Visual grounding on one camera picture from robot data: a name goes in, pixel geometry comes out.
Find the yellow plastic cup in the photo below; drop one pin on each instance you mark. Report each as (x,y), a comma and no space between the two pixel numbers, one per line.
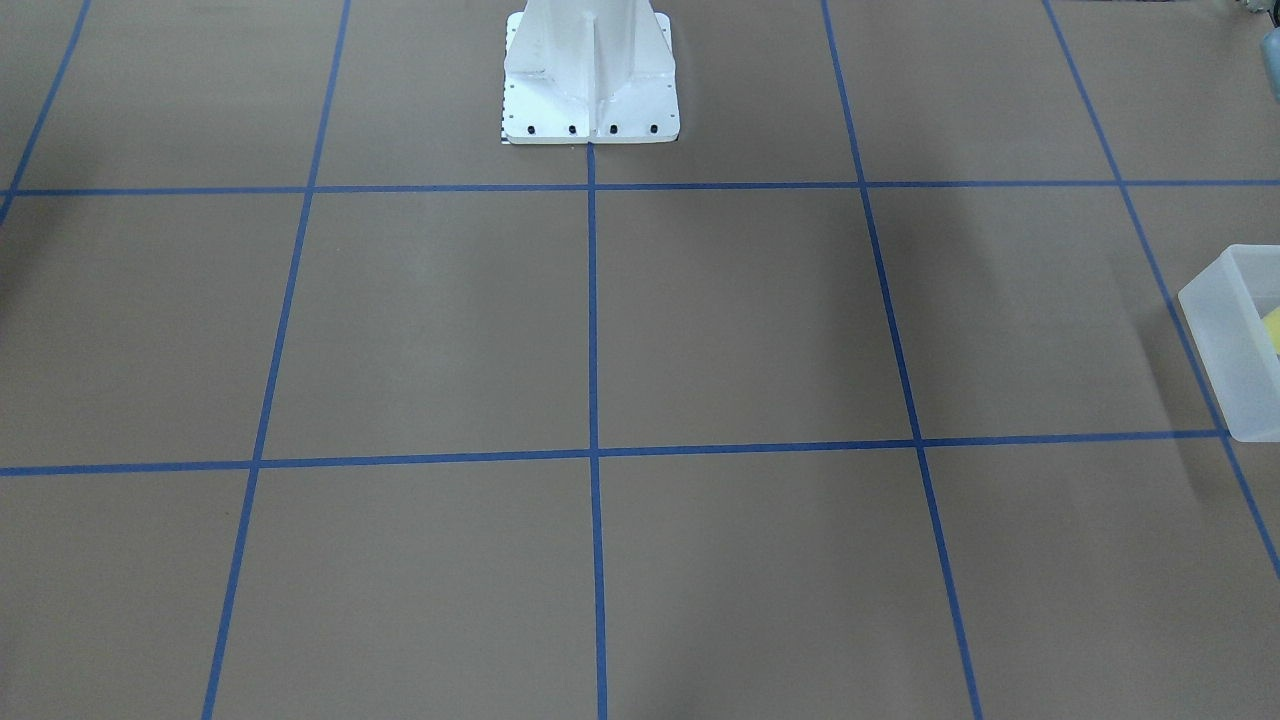
(1271,326)

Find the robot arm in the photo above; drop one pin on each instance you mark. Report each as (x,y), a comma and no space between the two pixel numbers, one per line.
(1270,54)

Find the clear plastic bin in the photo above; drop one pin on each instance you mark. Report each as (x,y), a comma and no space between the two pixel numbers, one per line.
(1225,306)

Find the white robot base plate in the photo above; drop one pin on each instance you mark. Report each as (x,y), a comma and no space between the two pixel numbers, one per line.
(579,72)

